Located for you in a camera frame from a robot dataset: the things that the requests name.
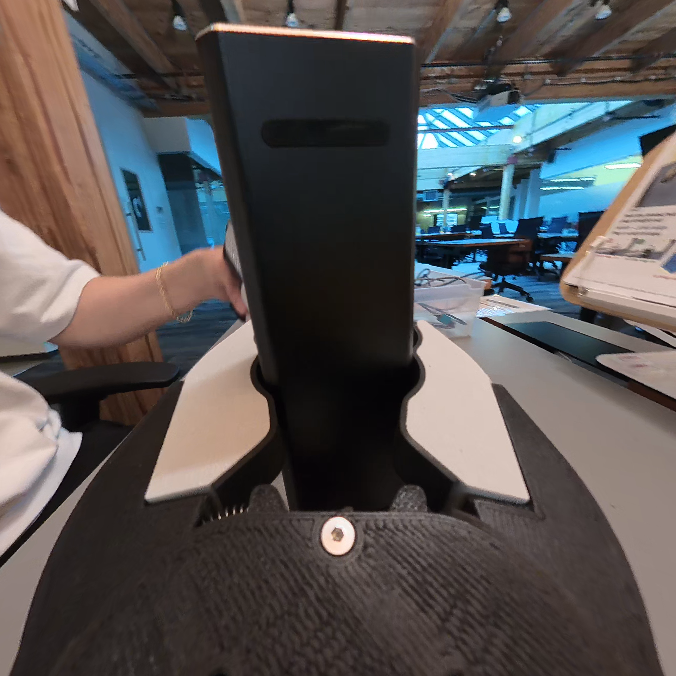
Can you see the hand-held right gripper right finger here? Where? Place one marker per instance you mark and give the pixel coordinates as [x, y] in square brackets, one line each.
[459, 422]

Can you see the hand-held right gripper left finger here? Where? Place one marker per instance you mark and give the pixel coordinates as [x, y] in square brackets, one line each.
[211, 422]

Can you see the black usb hub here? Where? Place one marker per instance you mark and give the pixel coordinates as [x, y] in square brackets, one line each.
[327, 237]

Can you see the clear plastic bin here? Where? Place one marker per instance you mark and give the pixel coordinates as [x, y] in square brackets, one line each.
[454, 317]

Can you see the person's left forearm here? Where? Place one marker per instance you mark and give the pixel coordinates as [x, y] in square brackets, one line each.
[116, 306]

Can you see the person's left hand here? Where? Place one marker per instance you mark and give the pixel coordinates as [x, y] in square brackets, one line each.
[211, 280]

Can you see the black office chair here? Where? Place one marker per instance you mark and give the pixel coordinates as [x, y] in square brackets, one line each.
[105, 377]

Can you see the white laminated checklist sheet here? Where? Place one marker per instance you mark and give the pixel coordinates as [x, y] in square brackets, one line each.
[507, 306]

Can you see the black desk pad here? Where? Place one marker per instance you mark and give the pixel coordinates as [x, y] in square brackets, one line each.
[570, 340]

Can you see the rows of office desks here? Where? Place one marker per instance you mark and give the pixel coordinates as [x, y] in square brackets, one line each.
[475, 245]

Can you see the wooden display board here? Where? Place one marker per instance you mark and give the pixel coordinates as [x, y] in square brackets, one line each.
[602, 310]

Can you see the wooden pillar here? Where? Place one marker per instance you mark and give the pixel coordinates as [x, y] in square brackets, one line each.
[42, 132]

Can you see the ceiling projector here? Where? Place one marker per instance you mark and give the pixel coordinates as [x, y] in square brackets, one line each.
[499, 97]

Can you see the white rounded base plate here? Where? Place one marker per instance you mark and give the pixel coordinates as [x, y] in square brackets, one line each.
[644, 369]

